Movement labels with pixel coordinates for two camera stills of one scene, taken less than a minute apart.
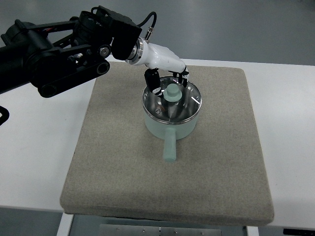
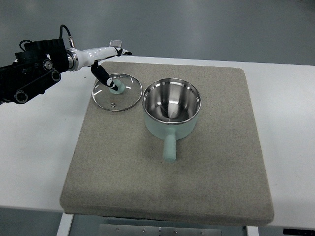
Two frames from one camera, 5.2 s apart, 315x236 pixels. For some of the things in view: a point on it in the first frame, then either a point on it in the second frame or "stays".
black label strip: x=299 y=232 stays
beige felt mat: x=117 y=167 stays
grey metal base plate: x=125 y=230 stays
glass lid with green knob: x=177 y=103 → x=129 y=94
